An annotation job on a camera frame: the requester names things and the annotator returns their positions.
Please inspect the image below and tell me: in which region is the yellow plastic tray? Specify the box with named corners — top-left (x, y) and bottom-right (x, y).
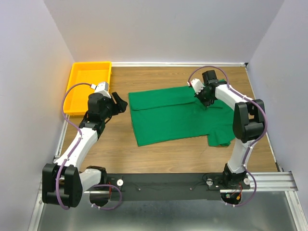
top-left (64, 61), bottom-right (112, 116)

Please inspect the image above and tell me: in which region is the green t shirt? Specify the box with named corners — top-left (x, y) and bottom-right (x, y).
top-left (128, 86), bottom-right (235, 147)

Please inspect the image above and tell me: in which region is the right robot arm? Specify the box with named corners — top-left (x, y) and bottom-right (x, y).
top-left (189, 70), bottom-right (268, 189)

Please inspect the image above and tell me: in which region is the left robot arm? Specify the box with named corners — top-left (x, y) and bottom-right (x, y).
top-left (42, 92), bottom-right (128, 209)

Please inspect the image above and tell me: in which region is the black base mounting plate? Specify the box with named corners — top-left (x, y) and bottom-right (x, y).
top-left (107, 173), bottom-right (250, 201)

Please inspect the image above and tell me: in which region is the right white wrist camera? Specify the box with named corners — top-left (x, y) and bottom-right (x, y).
top-left (187, 78), bottom-right (205, 95)

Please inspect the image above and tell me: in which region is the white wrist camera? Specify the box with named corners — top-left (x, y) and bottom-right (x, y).
top-left (187, 78), bottom-right (205, 95)
top-left (90, 81), bottom-right (111, 98)

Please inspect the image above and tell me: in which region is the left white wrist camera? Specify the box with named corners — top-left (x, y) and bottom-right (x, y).
top-left (90, 81), bottom-right (111, 98)

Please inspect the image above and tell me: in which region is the aluminium front rail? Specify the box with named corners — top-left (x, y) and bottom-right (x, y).
top-left (92, 172), bottom-right (297, 192)

